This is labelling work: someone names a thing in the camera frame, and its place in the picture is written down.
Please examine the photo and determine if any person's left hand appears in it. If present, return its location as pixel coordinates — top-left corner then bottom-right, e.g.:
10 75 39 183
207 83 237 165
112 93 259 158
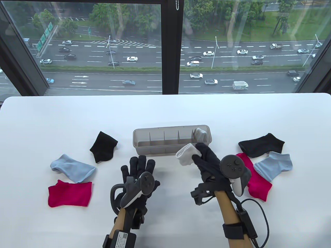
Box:
115 155 161 215

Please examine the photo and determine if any person's right hand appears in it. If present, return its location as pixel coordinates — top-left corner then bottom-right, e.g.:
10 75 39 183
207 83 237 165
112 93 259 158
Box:
191 143 234 193

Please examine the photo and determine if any black sock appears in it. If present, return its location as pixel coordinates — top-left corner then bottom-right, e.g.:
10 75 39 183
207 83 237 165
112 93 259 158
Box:
90 131 118 163
238 133 285 158

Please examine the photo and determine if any pink sock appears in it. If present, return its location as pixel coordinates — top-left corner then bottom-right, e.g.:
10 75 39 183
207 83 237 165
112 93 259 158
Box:
236 153 273 202
48 180 93 208

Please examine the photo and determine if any light blue sock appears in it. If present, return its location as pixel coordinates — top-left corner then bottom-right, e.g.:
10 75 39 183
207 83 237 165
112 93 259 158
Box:
50 154 96 184
253 151 293 182

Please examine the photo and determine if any person's right forearm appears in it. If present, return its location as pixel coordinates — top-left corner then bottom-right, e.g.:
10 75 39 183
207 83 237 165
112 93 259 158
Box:
215 190 252 248

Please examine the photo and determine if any person's left forearm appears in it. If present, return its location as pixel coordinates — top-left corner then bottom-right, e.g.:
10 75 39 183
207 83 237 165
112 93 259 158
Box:
110 208 136 238

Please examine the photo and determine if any grey plastic divided organizer box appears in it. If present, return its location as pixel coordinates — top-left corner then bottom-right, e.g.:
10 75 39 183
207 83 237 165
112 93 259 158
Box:
133 125 212 156

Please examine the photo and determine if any black labelled sensor box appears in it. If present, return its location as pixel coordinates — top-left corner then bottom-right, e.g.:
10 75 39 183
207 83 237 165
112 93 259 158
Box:
110 231 137 248
237 211 258 239

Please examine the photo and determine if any black cable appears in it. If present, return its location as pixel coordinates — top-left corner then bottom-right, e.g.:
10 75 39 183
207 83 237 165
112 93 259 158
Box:
242 198 269 248

